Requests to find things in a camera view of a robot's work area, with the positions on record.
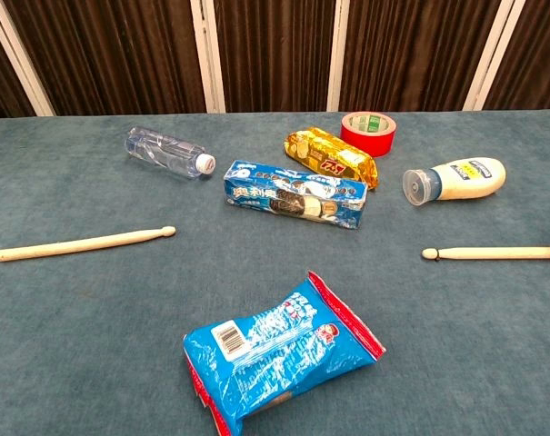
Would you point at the wooden drumstick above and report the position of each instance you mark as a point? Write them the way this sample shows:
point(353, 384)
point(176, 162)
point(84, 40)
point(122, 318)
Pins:
point(74, 244)
point(492, 253)

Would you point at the blue Oreo cookie box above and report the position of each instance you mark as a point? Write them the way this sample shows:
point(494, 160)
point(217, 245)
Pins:
point(292, 195)

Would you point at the gold foil snack packet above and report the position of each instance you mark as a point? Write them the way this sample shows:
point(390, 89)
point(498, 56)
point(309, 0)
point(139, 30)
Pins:
point(333, 156)

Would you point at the red tape roll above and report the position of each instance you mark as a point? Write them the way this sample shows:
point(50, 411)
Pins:
point(370, 143)

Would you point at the clear plastic water bottle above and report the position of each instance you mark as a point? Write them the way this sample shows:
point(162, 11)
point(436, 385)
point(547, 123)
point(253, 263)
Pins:
point(165, 152)

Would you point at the blue snack bag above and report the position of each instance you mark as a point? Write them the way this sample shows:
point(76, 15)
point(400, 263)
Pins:
point(274, 354)

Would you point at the white mayonnaise squeeze bottle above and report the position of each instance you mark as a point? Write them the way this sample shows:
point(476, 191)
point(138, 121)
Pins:
point(465, 179)

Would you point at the teal felt table cover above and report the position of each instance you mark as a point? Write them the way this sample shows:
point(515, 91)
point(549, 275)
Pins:
point(97, 318)

